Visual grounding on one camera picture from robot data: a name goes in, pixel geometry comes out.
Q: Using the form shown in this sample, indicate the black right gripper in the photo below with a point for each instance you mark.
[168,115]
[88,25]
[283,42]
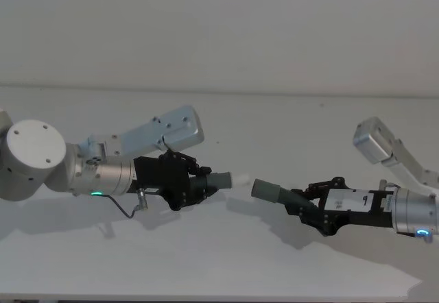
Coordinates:
[356,214]

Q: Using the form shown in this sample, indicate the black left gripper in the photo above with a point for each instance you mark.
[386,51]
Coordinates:
[161,176]

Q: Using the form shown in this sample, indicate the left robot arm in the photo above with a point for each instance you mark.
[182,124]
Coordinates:
[34,155]

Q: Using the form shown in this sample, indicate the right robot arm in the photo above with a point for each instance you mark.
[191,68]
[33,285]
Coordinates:
[411,210]

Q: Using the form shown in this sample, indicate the small white plastic piece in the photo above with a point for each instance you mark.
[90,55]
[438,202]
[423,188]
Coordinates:
[241,178]

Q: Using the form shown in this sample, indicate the white table cloth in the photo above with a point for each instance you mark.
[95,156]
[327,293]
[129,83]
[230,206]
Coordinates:
[219,258]

